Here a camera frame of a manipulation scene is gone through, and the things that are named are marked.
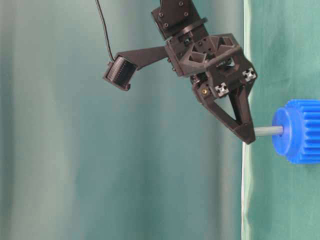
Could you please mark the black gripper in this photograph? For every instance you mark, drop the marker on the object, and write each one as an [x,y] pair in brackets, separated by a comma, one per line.
[217,68]

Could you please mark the grey metal shaft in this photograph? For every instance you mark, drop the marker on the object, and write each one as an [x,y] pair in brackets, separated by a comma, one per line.
[268,131]

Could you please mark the blue plastic gear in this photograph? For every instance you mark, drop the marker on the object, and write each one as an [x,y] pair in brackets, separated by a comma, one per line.
[300,141]

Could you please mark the green backdrop curtain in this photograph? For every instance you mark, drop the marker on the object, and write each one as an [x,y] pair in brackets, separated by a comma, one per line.
[281,200]

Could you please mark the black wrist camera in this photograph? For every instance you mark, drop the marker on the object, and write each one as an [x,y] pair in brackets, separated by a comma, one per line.
[120,72]

